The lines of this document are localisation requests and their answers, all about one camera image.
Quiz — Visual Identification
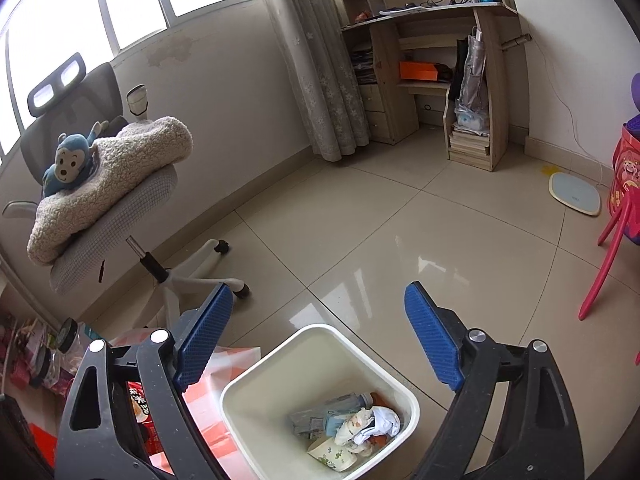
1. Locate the beige fleece blanket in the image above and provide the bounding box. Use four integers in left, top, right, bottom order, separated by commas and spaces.
27, 117, 193, 266

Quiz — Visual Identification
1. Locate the wooden desk shelf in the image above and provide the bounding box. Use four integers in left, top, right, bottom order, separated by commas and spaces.
336, 0, 518, 171

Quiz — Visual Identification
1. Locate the grey office chair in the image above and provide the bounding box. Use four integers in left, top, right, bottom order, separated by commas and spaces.
2, 53, 230, 327

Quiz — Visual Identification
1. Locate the purple label nut jar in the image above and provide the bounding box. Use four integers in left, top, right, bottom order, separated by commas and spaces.
29, 346, 70, 398

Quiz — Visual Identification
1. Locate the clear jar black lid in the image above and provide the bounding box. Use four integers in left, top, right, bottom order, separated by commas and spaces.
55, 318, 101, 375

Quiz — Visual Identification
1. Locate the blue paper ball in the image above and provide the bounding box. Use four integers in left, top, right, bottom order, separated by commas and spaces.
352, 406, 401, 445

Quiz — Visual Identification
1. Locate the pink plastic stool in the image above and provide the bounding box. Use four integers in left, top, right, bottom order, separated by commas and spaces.
577, 114, 640, 366

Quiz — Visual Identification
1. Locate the light blue milk carton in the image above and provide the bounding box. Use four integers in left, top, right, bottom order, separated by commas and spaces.
326, 413, 352, 438

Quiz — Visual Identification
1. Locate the crushed clear plastic bottle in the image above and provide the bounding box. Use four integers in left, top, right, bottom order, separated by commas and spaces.
288, 392, 373, 439

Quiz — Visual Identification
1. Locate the pink checkered tablecloth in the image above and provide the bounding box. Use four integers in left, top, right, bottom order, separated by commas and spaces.
110, 328, 260, 480

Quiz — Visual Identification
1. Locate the white bookshelf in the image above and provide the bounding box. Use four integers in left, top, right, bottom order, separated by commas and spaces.
1, 258, 55, 418

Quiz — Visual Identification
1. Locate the beige window curtain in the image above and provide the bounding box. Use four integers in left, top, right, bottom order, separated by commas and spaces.
264, 0, 370, 162

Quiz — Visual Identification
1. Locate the red gift box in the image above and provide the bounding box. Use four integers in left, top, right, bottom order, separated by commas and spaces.
28, 422, 58, 468

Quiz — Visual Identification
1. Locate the white bathroom scale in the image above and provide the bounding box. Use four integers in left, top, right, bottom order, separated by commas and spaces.
549, 172, 601, 217

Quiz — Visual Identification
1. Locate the white paper cup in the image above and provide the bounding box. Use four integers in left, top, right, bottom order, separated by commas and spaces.
307, 436, 358, 472

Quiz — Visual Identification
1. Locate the red instant noodle bowl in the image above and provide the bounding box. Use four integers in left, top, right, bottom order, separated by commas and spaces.
127, 382, 163, 456

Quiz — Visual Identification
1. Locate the white trash bin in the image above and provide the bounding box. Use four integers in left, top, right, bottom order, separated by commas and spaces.
220, 324, 420, 479

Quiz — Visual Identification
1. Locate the blue monkey plush toy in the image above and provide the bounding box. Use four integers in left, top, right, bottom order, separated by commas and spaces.
42, 120, 108, 198

